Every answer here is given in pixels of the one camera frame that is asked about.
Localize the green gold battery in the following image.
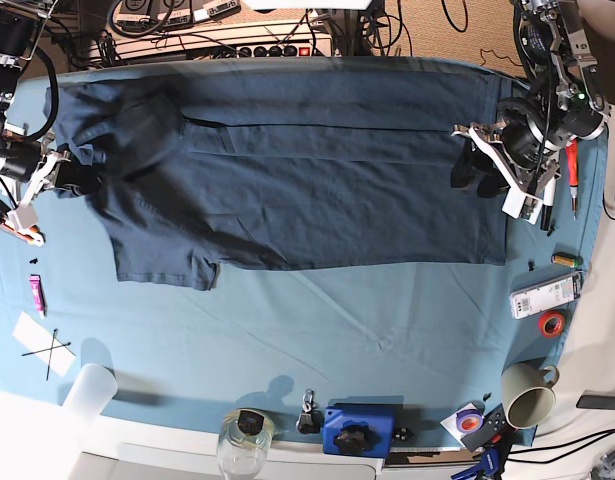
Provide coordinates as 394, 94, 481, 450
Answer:
551, 252, 581, 269

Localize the purple tape roll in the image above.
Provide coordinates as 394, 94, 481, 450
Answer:
455, 408, 483, 435

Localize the light blue table cloth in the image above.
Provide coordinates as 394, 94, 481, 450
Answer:
0, 135, 608, 446

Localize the pink glue tube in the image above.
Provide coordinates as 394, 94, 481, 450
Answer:
28, 274, 46, 319

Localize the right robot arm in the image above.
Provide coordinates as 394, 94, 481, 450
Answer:
0, 1, 101, 247

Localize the white power strip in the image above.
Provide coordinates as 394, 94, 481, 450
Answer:
114, 18, 335, 60

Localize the clear glass jar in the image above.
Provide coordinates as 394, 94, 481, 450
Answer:
216, 408, 275, 479

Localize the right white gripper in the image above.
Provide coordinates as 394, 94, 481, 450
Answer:
5, 132, 102, 235

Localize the orange handled screwdriver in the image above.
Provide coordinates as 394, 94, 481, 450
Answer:
565, 139, 578, 219

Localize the dark blue T-shirt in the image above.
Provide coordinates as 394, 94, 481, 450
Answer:
54, 71, 506, 290

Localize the red tape roll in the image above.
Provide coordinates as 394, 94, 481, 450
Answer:
537, 310, 566, 339

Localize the blue bar clamp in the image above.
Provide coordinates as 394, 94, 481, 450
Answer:
451, 404, 515, 480

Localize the white clear plastic box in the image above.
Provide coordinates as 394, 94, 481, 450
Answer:
509, 271, 583, 320

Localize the black power adapter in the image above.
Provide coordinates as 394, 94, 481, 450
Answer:
576, 394, 615, 411

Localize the metal padlock with chain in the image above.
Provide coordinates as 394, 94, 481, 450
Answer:
296, 389, 321, 435

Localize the orange utility knife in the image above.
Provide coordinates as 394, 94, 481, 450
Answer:
0, 200, 44, 247

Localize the white plastic cup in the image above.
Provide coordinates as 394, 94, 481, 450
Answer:
62, 363, 118, 423

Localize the blue plastic box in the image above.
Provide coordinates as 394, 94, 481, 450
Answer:
321, 404, 395, 459

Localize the beige ceramic mug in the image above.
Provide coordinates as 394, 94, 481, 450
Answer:
501, 363, 560, 429

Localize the white paper sheet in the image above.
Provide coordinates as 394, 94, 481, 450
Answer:
12, 312, 76, 377

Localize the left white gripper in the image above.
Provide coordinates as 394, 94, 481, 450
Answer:
450, 119, 562, 220

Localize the white marker pen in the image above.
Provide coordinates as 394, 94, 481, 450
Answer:
540, 177, 557, 232

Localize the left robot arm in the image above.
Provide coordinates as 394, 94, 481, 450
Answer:
450, 1, 610, 230

